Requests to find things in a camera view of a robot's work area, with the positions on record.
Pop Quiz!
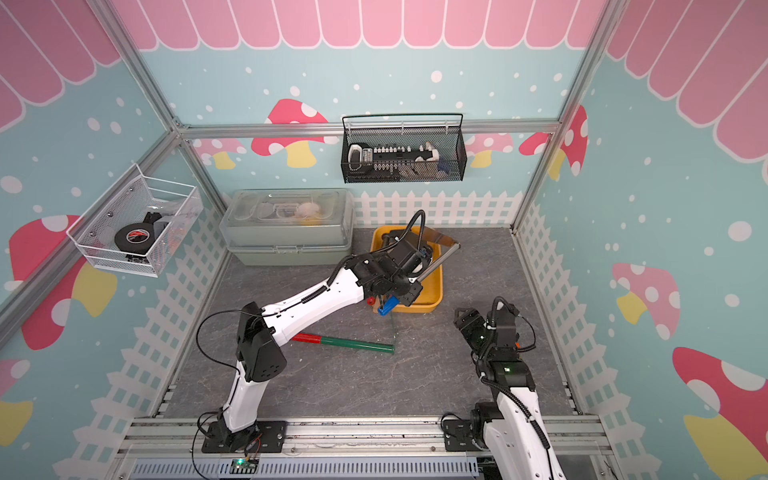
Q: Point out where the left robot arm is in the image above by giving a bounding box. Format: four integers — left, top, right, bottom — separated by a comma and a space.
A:
198, 210, 432, 454

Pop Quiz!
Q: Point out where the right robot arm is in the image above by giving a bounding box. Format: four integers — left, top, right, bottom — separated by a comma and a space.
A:
439, 296, 566, 479

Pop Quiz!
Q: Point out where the black tape roll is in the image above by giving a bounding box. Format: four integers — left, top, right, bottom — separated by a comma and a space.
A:
114, 223, 156, 255

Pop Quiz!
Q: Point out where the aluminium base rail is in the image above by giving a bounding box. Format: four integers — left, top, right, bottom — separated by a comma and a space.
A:
110, 416, 619, 480

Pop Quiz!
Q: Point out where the translucent green storage box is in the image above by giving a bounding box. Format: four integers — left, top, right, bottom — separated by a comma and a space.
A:
219, 189, 354, 266

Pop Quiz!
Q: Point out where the green circuit board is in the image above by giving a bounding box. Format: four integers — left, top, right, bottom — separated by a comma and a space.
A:
229, 458, 259, 476

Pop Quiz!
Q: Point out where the white socket bit set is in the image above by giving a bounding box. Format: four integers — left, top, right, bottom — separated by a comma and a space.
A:
341, 143, 442, 179

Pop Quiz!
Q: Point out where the yellow plastic storage tray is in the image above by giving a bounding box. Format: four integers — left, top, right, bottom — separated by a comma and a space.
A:
371, 225, 444, 314

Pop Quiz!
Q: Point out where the black wire mesh basket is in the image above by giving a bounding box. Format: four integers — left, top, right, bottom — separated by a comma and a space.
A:
340, 113, 467, 183

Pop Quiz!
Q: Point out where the white wire wall basket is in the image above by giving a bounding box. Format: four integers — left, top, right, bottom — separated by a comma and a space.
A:
67, 165, 204, 278

